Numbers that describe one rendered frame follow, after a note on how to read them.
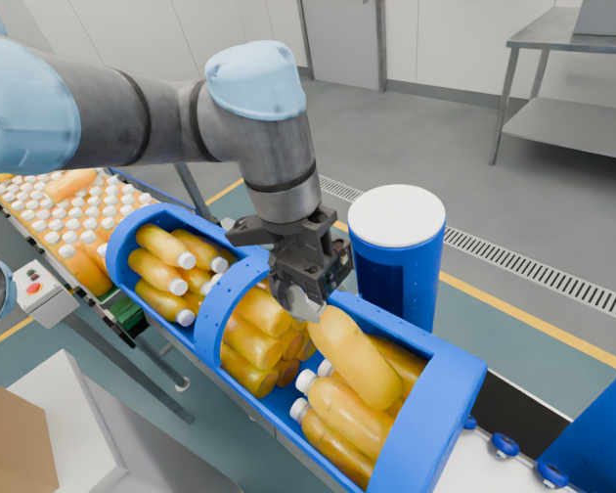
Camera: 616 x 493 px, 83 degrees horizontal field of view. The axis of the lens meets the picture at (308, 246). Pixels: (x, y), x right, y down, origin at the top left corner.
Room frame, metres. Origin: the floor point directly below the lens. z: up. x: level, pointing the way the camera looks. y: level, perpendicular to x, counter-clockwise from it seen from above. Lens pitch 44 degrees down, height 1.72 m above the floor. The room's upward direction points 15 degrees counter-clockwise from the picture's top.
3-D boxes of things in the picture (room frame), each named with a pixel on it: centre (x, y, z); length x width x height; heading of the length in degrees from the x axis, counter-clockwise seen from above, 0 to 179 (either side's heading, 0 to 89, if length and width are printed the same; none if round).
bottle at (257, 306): (0.47, 0.15, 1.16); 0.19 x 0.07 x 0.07; 41
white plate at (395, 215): (0.76, -0.27, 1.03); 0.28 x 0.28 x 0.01
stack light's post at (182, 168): (1.35, 0.43, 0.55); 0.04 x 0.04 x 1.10; 40
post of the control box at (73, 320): (0.80, 0.80, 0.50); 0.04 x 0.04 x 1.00; 40
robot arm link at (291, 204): (0.31, 0.01, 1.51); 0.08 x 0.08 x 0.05
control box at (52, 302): (0.80, 0.80, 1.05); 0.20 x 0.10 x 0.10; 40
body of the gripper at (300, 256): (0.30, 0.00, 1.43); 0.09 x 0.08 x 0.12; 40
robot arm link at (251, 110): (0.31, 0.01, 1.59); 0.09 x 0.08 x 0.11; 63
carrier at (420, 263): (0.76, -0.27, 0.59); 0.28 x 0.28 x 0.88
